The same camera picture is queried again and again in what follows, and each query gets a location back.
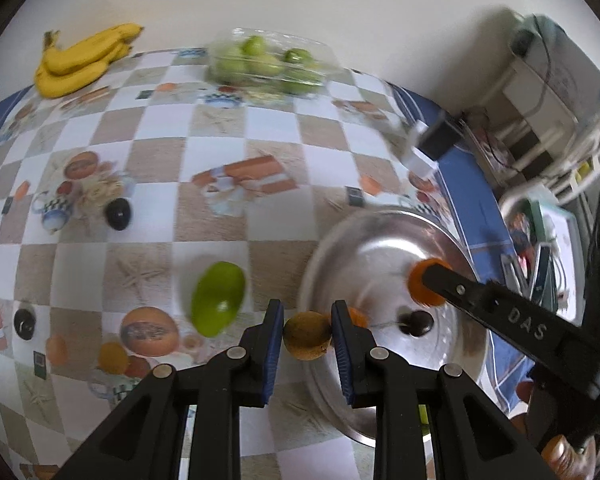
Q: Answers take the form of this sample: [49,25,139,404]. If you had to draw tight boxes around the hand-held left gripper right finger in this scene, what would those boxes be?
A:
[331,300,556,480]

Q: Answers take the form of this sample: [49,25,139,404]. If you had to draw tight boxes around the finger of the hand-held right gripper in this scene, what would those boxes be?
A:
[422,260,600,398]

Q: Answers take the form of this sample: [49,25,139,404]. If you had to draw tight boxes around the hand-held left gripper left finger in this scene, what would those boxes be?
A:
[55,300,285,480]

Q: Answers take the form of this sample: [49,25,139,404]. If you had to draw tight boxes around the tan longan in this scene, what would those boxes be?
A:
[282,311,333,362]
[97,342,130,375]

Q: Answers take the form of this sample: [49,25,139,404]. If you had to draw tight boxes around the dark purple plum with stem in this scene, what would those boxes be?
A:
[370,310,435,338]

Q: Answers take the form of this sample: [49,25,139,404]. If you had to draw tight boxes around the large steel bowl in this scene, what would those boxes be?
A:
[297,207,491,448]

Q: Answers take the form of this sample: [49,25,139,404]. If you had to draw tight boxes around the person's right hand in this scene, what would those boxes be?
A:
[515,382,598,480]

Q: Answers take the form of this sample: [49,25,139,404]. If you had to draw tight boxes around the black smartphone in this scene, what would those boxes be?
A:
[522,245,556,306]

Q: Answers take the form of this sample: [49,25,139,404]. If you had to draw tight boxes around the green-edged white box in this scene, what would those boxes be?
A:
[527,197,581,261]

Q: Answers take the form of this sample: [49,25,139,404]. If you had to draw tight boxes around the white lattice plastic chair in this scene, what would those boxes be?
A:
[497,105,600,221]

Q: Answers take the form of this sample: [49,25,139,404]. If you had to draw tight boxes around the checkered printed tablecloth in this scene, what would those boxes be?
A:
[0,47,511,480]

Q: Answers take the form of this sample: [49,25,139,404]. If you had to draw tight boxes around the black power bank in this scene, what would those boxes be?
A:
[416,112,463,161]

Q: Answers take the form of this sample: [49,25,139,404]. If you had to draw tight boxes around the clear plastic tray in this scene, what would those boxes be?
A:
[205,27,341,98]

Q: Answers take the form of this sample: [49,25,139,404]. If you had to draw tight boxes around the bunch of yellow bananas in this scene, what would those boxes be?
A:
[34,22,145,100]

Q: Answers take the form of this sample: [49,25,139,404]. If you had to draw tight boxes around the black charging cable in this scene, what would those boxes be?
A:
[535,20,581,128]

